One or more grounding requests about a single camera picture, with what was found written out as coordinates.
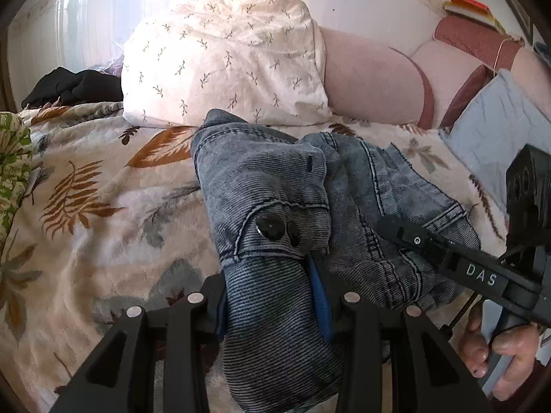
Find black cloth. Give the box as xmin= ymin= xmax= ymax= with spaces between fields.
xmin=21 ymin=67 xmax=125 ymax=108

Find thin string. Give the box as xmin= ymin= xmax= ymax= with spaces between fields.
xmin=493 ymin=36 xmax=523 ymax=74

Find pink bolster cushion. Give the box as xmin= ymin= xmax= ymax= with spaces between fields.
xmin=321 ymin=26 xmax=435 ymax=130

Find pink and maroon headboard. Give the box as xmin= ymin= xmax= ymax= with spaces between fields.
xmin=409 ymin=16 xmax=551 ymax=130

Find light blue pillow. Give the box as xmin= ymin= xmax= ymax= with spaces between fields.
xmin=439 ymin=69 xmax=551 ymax=190

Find dark wooden frame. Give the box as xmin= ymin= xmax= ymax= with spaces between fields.
xmin=0 ymin=17 xmax=20 ymax=113

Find white leaf-print pillow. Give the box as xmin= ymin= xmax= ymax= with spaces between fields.
xmin=121 ymin=0 xmax=333 ymax=127

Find person's right hand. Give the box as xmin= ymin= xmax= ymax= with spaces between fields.
xmin=458 ymin=301 xmax=547 ymax=403

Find green patterned cloth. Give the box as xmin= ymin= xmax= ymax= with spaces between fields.
xmin=0 ymin=112 xmax=33 ymax=246

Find leaf-print blanket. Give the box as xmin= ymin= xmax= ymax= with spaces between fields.
xmin=0 ymin=101 xmax=517 ymax=413

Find yellow and white book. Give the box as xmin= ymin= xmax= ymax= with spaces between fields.
xmin=443 ymin=2 xmax=506 ymax=31

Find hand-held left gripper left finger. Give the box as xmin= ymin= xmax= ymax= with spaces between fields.
xmin=49 ymin=273 xmax=229 ymax=413

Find grey-blue denim pants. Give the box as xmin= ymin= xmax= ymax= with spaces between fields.
xmin=189 ymin=109 xmax=483 ymax=413

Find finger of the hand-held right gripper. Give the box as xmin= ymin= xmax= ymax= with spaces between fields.
xmin=376 ymin=216 xmax=453 ymax=274

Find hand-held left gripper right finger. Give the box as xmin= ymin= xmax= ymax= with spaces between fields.
xmin=305 ymin=252 xmax=491 ymax=413

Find red book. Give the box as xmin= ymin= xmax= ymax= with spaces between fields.
xmin=445 ymin=0 xmax=489 ymax=11

